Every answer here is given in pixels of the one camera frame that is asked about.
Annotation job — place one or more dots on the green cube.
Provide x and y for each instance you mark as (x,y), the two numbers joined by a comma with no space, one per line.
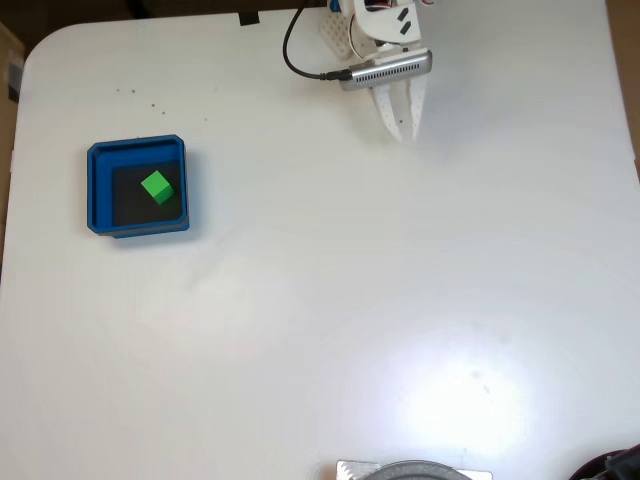
(156,186)

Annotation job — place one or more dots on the blue box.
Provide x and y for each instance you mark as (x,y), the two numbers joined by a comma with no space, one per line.
(97,200)

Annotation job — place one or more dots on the black tape piece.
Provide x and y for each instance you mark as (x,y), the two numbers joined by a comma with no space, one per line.
(249,19)

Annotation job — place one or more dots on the grey round object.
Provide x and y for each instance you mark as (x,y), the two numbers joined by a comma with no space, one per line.
(420,470)

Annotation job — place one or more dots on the silver flat plate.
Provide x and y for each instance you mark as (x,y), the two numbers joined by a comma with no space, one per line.
(350,471)

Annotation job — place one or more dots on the dark object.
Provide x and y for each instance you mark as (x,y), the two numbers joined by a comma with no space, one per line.
(615,467)

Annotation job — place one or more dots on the silver camera box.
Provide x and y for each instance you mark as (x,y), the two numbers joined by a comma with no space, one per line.
(390,72)

